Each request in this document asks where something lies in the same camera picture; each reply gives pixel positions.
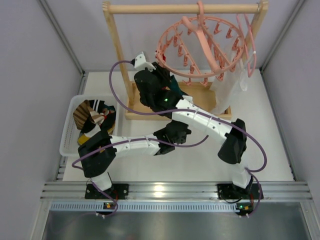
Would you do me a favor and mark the aluminium mounting rail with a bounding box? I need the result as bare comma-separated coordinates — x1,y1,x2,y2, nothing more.
40,181,313,216

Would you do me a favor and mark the dark patterned socks pile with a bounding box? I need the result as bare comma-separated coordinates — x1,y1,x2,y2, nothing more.
99,104,117,134

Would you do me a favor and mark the wooden clothes rack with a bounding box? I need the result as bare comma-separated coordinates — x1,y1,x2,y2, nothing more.
102,0,269,111

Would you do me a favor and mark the white sock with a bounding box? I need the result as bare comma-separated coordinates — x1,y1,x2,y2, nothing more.
84,124,101,138

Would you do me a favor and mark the yellow sock in basket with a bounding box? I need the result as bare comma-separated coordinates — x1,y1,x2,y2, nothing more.
77,133,90,146

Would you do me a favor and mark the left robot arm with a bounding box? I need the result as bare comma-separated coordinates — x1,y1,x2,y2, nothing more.
78,120,192,191

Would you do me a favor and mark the brown striped sock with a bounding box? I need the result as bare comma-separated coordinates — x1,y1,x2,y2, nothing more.
72,99,104,130

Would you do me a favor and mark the pink clothes hanger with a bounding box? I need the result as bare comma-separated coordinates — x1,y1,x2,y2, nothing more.
236,13,257,78

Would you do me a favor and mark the black white-striped sock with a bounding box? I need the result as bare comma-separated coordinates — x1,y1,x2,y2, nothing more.
80,99,104,134

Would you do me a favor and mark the teal sock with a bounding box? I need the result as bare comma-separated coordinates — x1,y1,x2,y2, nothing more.
168,75,186,96

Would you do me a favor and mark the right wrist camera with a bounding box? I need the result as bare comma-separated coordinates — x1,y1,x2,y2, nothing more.
131,51,156,72

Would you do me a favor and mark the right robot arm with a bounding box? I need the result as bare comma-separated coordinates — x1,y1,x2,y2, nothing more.
132,60,253,195

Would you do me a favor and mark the pink round clip hanger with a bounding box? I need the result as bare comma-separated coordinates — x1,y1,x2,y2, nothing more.
155,0,249,87

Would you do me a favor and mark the white plastic basket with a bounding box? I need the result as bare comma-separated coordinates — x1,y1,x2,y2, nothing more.
59,93,120,158

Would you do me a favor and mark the white sheer garment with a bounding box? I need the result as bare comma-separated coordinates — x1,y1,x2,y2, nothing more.
209,58,248,116

